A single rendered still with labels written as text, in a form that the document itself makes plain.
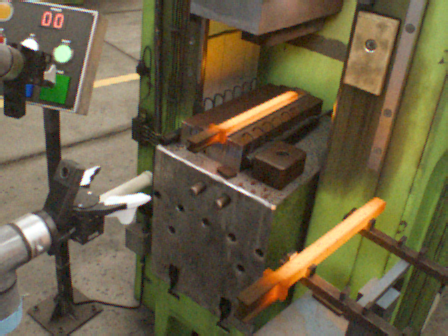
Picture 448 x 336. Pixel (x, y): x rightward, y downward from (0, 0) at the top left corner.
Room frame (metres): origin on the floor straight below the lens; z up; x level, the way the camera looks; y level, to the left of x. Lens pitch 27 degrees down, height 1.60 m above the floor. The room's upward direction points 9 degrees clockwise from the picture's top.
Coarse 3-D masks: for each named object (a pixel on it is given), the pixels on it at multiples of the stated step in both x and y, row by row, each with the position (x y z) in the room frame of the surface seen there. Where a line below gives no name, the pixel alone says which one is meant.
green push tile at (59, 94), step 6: (60, 78) 1.20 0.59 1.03; (66, 78) 1.20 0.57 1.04; (60, 84) 1.20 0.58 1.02; (66, 84) 1.20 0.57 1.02; (42, 90) 1.19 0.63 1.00; (48, 90) 1.19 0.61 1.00; (54, 90) 1.19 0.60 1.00; (60, 90) 1.19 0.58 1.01; (66, 90) 1.19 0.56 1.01; (42, 96) 1.18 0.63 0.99; (48, 96) 1.18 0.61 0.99; (54, 96) 1.18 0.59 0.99; (60, 96) 1.18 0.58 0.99; (66, 96) 1.18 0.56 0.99; (60, 102) 1.17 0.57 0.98
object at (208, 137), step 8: (280, 96) 1.38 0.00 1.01; (288, 96) 1.39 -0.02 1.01; (296, 96) 1.42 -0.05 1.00; (264, 104) 1.31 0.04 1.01; (272, 104) 1.32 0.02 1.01; (280, 104) 1.34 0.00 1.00; (248, 112) 1.24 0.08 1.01; (256, 112) 1.25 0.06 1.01; (264, 112) 1.27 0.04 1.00; (232, 120) 1.18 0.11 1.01; (240, 120) 1.19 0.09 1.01; (248, 120) 1.21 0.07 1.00; (208, 128) 1.10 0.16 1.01; (216, 128) 1.11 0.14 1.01; (224, 128) 1.13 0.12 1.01; (232, 128) 1.15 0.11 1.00; (192, 136) 1.05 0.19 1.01; (200, 136) 1.06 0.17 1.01; (208, 136) 1.07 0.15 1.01; (216, 136) 1.10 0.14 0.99; (224, 136) 1.10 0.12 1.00; (192, 144) 1.03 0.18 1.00; (200, 144) 1.05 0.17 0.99; (208, 144) 1.07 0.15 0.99; (192, 152) 1.03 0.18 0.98
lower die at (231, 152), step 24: (240, 96) 1.40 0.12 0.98; (264, 96) 1.41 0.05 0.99; (312, 96) 1.46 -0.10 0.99; (192, 120) 1.20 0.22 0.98; (216, 120) 1.20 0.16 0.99; (264, 120) 1.24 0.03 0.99; (288, 120) 1.27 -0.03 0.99; (216, 144) 1.12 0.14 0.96; (240, 144) 1.09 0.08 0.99; (240, 168) 1.09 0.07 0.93
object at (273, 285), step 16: (368, 208) 0.90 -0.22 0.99; (352, 224) 0.84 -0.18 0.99; (320, 240) 0.77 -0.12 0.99; (336, 240) 0.78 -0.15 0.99; (304, 256) 0.72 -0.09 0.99; (320, 256) 0.73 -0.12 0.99; (272, 272) 0.66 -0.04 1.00; (288, 272) 0.67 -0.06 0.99; (304, 272) 0.69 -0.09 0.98; (256, 288) 0.61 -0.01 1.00; (272, 288) 0.63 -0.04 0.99; (240, 304) 0.58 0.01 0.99; (256, 304) 0.60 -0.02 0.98; (240, 320) 0.57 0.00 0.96
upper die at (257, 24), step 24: (192, 0) 1.18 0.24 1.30; (216, 0) 1.14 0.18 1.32; (240, 0) 1.11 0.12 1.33; (264, 0) 1.09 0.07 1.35; (288, 0) 1.18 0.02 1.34; (312, 0) 1.28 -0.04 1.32; (336, 0) 1.41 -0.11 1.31; (240, 24) 1.11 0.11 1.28; (264, 24) 1.10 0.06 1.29; (288, 24) 1.20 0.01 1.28
